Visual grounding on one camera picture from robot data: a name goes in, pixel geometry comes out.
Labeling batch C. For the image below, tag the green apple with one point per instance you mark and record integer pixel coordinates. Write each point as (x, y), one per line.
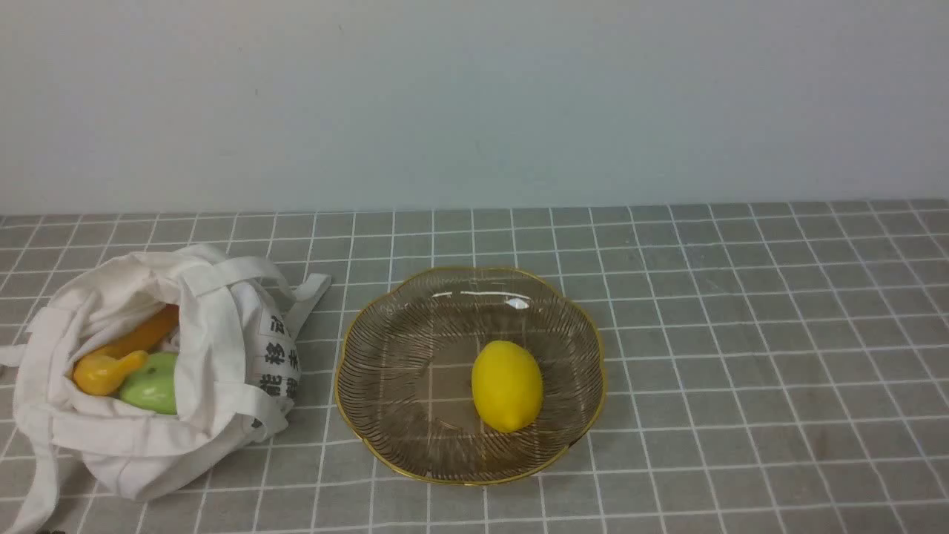
(152, 387)

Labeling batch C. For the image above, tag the orange yellow banana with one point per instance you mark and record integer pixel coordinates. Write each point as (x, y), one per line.
(143, 337)

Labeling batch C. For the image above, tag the ribbed glass plate gold rim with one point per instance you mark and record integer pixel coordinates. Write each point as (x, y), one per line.
(403, 382)

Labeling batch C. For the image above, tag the yellow pear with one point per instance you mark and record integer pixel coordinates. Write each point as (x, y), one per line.
(101, 374)

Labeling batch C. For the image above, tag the white canvas tote bag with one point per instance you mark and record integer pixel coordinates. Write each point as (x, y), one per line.
(236, 376)

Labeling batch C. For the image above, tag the yellow lemon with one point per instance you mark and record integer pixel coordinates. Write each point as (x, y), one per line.
(507, 386)

